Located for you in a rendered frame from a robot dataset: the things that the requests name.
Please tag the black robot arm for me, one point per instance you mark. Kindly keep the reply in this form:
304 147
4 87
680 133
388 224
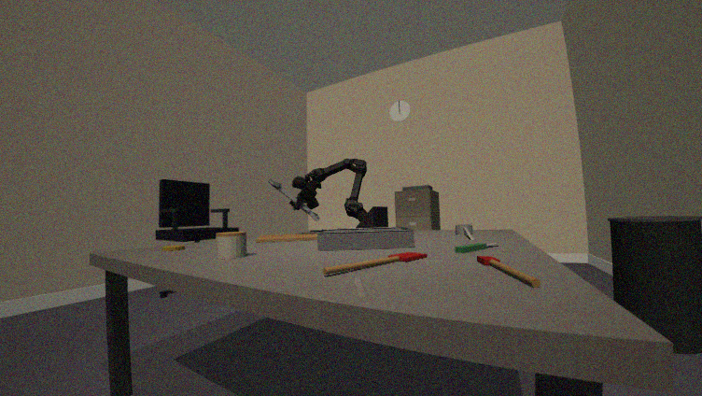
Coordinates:
352 207

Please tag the brown wooden board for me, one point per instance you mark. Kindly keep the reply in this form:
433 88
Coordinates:
287 237

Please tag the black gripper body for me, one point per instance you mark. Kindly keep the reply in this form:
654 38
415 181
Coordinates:
307 191

